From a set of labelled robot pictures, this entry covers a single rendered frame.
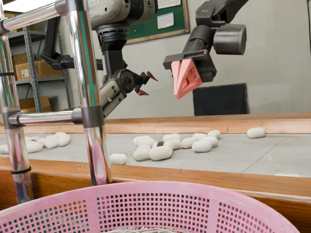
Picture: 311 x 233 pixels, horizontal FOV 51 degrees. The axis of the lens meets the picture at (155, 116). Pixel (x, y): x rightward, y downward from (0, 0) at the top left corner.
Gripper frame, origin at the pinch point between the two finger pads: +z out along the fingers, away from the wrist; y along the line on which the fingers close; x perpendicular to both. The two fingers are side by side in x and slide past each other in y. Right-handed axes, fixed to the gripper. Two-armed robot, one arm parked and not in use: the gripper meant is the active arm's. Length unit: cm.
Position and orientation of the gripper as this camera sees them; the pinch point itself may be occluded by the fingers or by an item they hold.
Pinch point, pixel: (177, 94)
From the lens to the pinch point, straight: 66.1
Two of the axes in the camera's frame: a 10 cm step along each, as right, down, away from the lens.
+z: -3.5, 7.5, -5.7
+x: 4.4, 6.7, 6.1
